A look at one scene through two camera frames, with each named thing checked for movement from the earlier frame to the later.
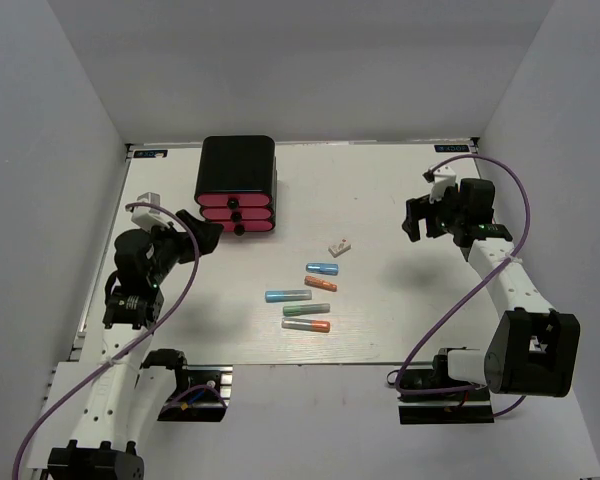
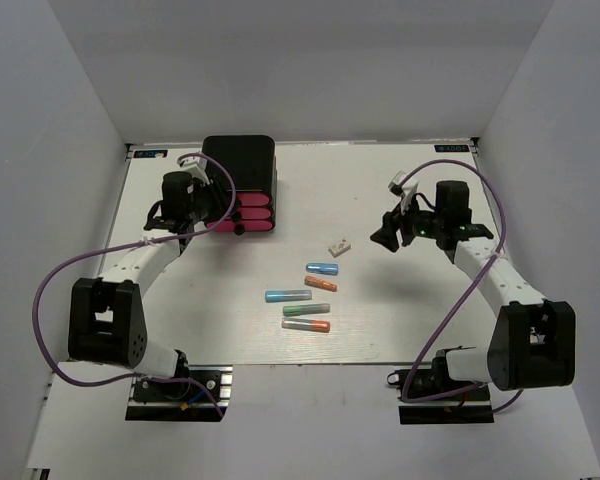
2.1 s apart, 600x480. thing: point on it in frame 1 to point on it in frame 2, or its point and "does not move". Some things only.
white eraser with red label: [336, 250] does not move
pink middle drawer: [237, 213] does not move
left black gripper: [208, 233] to [220, 196]
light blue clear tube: [287, 295] does not move
